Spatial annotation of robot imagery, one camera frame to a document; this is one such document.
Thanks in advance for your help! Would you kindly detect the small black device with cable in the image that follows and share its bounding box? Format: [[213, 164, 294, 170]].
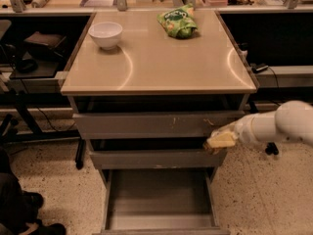
[[251, 64, 268, 73]]

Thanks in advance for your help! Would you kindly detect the dark trouser leg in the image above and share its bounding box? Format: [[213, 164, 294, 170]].
[[0, 149, 44, 235]]

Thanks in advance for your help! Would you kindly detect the grey drawer cabinet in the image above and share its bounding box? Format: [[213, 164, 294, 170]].
[[60, 9, 260, 181]]

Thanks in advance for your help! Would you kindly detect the orange soda can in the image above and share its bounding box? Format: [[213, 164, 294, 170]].
[[203, 143, 224, 155]]

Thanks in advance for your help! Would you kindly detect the grey top drawer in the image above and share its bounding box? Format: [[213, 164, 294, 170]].
[[73, 111, 244, 139]]

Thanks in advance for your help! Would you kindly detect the black shoe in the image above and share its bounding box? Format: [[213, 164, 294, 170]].
[[18, 218, 67, 235]]

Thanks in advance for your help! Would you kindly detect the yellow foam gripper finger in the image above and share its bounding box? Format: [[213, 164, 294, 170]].
[[204, 131, 237, 149]]

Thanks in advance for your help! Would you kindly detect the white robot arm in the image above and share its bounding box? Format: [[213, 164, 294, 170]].
[[203, 101, 313, 149]]

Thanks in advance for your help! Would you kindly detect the grey open bottom drawer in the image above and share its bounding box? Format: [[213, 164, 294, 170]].
[[94, 168, 230, 235]]

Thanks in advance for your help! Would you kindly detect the white ceramic bowl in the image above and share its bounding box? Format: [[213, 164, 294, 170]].
[[88, 22, 123, 50]]

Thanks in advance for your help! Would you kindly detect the grey middle drawer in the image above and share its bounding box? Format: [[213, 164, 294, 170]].
[[90, 149, 227, 169]]

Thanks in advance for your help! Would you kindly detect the green chip bag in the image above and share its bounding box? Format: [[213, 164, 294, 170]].
[[156, 4, 198, 39]]

